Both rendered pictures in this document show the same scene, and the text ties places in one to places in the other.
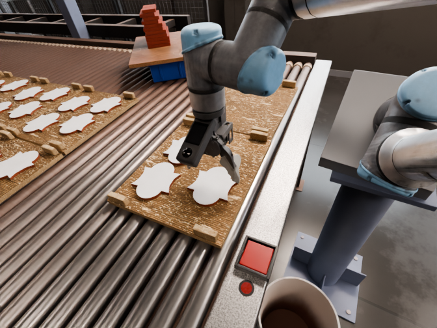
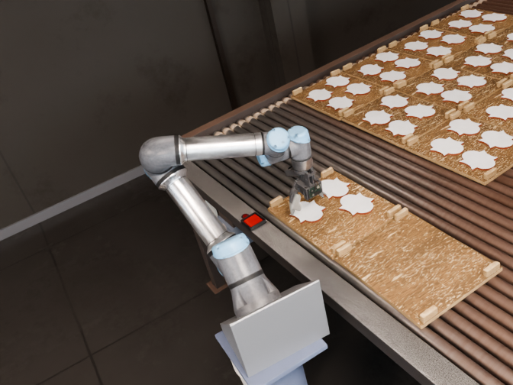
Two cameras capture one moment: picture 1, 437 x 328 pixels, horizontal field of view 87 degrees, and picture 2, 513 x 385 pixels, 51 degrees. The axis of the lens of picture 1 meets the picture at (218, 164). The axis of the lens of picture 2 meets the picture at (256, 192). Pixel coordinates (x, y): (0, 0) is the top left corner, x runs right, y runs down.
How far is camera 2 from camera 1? 2.08 m
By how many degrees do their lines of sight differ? 88
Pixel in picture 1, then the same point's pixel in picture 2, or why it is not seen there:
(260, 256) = (251, 221)
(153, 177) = (335, 186)
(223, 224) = (278, 211)
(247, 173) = (306, 231)
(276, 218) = (267, 237)
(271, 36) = not seen: hidden behind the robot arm
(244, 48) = not seen: hidden behind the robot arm
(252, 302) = (238, 216)
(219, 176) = (311, 215)
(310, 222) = not seen: outside the picture
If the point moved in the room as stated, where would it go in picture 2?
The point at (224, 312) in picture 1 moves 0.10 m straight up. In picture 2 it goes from (242, 207) to (237, 188)
